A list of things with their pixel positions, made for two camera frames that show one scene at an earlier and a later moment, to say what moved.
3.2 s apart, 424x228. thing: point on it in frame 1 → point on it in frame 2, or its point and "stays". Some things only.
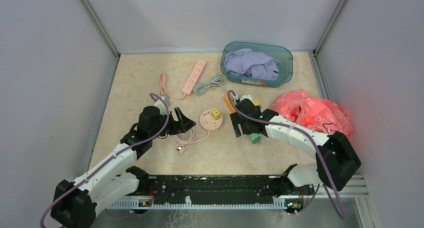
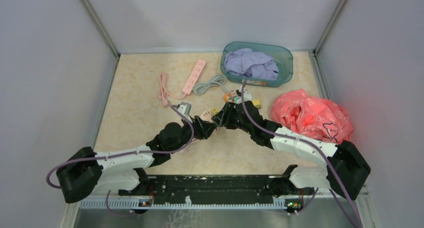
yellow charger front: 215,113 stays
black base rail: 226,185 stays
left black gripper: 183,124 → 203,129
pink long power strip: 190,84 stays
